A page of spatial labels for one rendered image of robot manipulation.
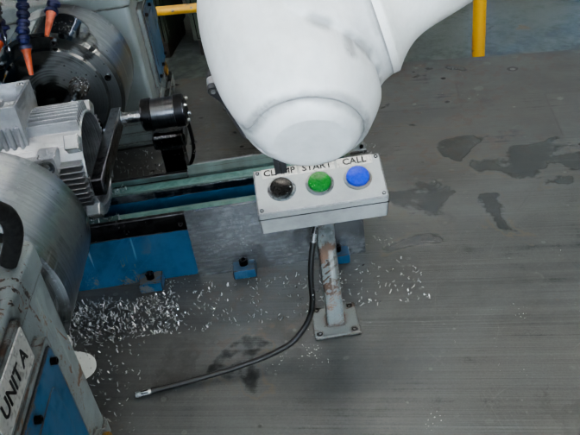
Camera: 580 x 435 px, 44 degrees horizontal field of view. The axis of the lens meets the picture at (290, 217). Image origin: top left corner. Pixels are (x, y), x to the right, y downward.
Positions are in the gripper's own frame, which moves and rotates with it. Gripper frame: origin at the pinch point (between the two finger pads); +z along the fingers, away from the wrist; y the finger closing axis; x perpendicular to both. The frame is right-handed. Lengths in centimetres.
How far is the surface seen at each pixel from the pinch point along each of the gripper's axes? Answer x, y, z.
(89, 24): -54, 32, 26
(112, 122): -30.2, 27.9, 26.8
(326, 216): 3.7, -5.0, 11.4
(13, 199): 1.8, 31.9, 0.3
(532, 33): -221, -147, 227
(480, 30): -171, -96, 167
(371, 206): 3.7, -11.0, 10.6
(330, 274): 6.3, -4.8, 23.6
